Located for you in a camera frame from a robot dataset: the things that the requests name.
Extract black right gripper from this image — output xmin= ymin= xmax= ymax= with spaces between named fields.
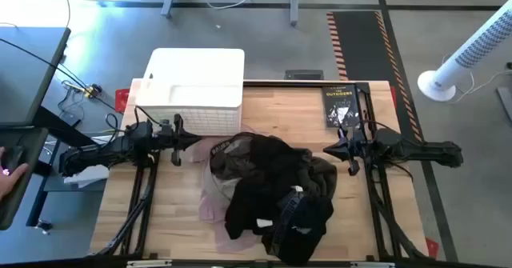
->
xmin=322 ymin=126 xmax=375 ymax=178

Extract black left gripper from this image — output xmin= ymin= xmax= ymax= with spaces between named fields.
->
xmin=158 ymin=114 xmax=203 ymax=167

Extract grey-brown sweatshirt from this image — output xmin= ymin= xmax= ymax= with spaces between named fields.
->
xmin=294 ymin=147 xmax=338 ymax=200

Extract grey mesh Bauer garment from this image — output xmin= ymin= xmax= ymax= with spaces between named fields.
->
xmin=202 ymin=134 xmax=257 ymax=207

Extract pink garment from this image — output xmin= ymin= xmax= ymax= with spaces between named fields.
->
xmin=191 ymin=134 xmax=262 ymax=254

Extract black garment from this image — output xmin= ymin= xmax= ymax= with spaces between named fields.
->
xmin=223 ymin=133 xmax=315 ymax=240

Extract black shorts with white logo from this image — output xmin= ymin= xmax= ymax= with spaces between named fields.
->
xmin=261 ymin=186 xmax=335 ymax=266

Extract black paperback book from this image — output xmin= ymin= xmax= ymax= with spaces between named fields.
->
xmin=321 ymin=84 xmax=362 ymax=129

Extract white plastic laundry basket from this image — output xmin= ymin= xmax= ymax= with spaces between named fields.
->
xmin=134 ymin=47 xmax=246 ymax=137

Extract black box behind table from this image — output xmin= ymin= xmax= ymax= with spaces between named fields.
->
xmin=284 ymin=69 xmax=325 ymax=81

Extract white printed paper bag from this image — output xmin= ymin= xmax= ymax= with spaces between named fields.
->
xmin=62 ymin=162 xmax=110 ymax=190

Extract black mat with orange stripes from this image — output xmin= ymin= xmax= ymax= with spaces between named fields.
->
xmin=326 ymin=10 xmax=426 ymax=157

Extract black desk stand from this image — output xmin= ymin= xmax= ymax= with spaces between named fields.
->
xmin=25 ymin=106 xmax=99 ymax=227

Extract white tower fan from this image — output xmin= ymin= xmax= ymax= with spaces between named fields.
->
xmin=417 ymin=7 xmax=512 ymax=102

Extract black computer mouse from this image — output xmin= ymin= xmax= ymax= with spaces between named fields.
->
xmin=2 ymin=145 xmax=27 ymax=177

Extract grey desk top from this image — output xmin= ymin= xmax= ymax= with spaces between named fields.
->
xmin=0 ymin=26 xmax=72 ymax=127

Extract person's hand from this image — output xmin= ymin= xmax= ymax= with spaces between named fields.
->
xmin=0 ymin=146 xmax=30 ymax=202

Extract black desk mat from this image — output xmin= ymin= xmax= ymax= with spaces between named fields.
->
xmin=0 ymin=126 xmax=50 ymax=231

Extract yellow cable connector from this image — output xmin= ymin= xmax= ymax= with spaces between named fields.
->
xmin=82 ymin=83 xmax=103 ymax=100

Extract white fan cable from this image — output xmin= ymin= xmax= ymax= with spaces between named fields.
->
xmin=441 ymin=53 xmax=512 ymax=103

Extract black floor cable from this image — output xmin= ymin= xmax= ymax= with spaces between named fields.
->
xmin=0 ymin=38 xmax=118 ymax=112

